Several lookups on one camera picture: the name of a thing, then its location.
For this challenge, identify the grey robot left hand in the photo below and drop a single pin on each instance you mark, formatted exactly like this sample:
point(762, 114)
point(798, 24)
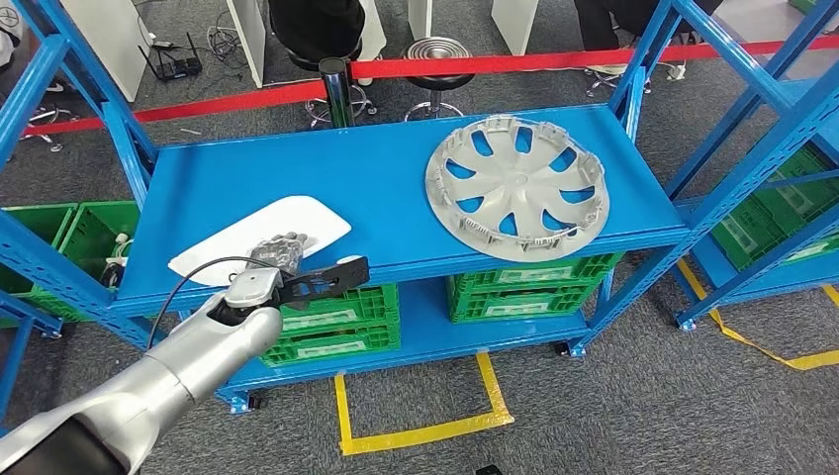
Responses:
point(278, 252)

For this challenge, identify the white curved plastic part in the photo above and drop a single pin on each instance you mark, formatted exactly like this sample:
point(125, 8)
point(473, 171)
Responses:
point(288, 219)

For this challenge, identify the white connector bundle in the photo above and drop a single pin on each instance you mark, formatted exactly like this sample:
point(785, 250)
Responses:
point(118, 262)

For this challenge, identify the open green plastic crate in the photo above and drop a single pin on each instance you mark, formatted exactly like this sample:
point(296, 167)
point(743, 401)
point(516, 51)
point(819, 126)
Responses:
point(33, 223)
point(92, 229)

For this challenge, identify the black seat stool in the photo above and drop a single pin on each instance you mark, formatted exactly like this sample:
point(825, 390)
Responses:
point(305, 62)

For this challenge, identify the black wifi router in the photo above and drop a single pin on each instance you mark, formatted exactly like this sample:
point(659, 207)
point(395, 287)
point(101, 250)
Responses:
point(177, 69)

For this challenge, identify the white desk panel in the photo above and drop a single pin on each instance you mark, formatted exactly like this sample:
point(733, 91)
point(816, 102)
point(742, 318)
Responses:
point(419, 16)
point(514, 23)
point(246, 39)

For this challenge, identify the grey plastic wheel cover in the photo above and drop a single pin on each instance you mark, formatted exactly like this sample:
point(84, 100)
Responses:
point(518, 180)

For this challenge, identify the red barrier belt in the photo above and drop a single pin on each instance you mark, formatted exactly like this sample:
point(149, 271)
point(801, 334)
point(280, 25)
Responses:
point(459, 65)

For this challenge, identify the chrome chair base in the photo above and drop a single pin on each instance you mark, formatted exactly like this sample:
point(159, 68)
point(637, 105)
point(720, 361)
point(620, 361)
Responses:
point(616, 82)
point(49, 118)

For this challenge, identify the white cabinet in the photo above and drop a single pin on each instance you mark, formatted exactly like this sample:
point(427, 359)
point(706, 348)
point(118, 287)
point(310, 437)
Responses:
point(105, 39)

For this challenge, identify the yellow floor tape square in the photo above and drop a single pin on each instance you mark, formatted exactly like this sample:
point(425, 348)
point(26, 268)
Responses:
point(806, 360)

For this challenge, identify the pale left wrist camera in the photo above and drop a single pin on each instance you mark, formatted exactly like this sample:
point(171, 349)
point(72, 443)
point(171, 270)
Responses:
point(349, 259)

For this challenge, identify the chrome barrier post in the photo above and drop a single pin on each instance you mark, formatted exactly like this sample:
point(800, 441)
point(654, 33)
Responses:
point(337, 92)

